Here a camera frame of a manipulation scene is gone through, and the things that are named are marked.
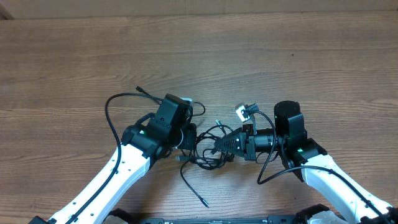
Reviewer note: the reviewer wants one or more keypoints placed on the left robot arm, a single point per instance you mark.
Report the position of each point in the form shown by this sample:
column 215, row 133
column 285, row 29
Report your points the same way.
column 142, row 144

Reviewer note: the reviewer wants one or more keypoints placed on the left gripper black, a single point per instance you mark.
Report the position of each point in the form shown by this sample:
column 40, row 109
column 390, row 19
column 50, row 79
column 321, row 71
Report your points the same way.
column 189, row 132

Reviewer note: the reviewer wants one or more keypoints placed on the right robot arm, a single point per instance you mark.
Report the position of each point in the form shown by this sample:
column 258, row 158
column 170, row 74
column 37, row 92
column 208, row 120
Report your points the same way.
column 309, row 162

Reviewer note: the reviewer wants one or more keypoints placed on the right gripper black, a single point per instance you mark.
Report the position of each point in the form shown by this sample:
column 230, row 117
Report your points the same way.
column 239, row 147

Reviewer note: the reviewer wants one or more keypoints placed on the cardboard back panel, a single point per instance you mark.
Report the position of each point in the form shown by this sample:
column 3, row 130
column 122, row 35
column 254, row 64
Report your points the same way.
column 61, row 9

